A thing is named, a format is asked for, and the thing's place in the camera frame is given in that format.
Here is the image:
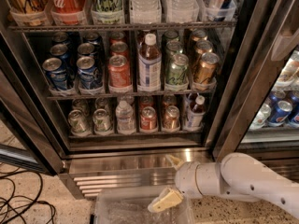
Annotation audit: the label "green can top shelf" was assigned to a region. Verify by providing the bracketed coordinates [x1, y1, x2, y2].
[92, 0, 123, 24]

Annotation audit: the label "clear water bottle top right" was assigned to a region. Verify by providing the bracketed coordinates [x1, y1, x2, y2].
[162, 0, 199, 23]

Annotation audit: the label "brown tea bottle middle shelf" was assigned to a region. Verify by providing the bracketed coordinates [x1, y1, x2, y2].
[138, 34, 162, 91]

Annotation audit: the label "green can bottom front left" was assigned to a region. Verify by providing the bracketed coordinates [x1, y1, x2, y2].
[68, 109, 92, 137]

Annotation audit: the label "clear water bottle bottom shelf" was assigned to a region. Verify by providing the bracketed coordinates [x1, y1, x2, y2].
[116, 101, 136, 134]

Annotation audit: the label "black cables on floor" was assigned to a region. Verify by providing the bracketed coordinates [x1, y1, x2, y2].
[0, 161, 58, 224]

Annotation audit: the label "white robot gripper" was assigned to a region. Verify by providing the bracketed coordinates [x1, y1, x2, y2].
[148, 154, 223, 213]

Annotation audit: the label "gold can middle front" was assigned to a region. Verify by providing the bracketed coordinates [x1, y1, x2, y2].
[192, 52, 220, 91]

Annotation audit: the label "red soda can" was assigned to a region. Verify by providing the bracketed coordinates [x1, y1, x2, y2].
[140, 106, 157, 133]
[108, 55, 133, 93]

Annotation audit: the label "clear plastic bin on floor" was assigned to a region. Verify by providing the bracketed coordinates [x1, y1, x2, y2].
[93, 186, 195, 224]

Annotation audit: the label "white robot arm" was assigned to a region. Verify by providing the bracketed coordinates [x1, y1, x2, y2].
[148, 152, 299, 218]

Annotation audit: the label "red coca cola can top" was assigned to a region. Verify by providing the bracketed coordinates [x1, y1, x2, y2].
[51, 0, 85, 25]

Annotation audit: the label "closed fridge glass door right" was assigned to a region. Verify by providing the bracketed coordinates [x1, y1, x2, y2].
[206, 0, 299, 161]

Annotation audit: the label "brown tea bottle shelf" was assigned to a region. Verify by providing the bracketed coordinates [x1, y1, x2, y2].
[138, 34, 162, 91]
[185, 95, 206, 130]

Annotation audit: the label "blue pepsi can right fridge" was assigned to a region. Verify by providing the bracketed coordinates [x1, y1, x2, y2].
[268, 100, 292, 127]

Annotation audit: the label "blue pepsi can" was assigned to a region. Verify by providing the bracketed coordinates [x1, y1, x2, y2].
[77, 56, 104, 95]
[42, 58, 76, 96]

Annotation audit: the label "blue pepsi can front left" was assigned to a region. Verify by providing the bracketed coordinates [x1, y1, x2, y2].
[42, 58, 76, 96]

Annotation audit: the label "green can middle front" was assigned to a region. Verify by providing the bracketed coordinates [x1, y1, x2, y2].
[165, 53, 189, 91]

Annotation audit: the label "red soda can bottom front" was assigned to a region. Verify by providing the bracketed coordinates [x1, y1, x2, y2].
[140, 106, 157, 133]

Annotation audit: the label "clear water bottle top left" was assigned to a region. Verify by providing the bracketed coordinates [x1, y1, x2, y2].
[129, 0, 162, 24]

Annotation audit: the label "red soda can middle front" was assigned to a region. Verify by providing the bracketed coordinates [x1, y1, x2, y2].
[108, 55, 133, 93]

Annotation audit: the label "orange can top shelf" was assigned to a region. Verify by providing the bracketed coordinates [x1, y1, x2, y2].
[8, 0, 52, 26]

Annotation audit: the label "copper can bottom front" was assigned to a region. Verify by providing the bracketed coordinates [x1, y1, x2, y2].
[163, 105, 180, 132]

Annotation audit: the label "brown tea bottle bottom shelf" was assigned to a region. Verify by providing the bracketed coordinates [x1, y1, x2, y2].
[185, 95, 206, 130]

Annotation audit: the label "open fridge glass door left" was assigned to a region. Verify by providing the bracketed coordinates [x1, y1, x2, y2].
[0, 36, 64, 175]

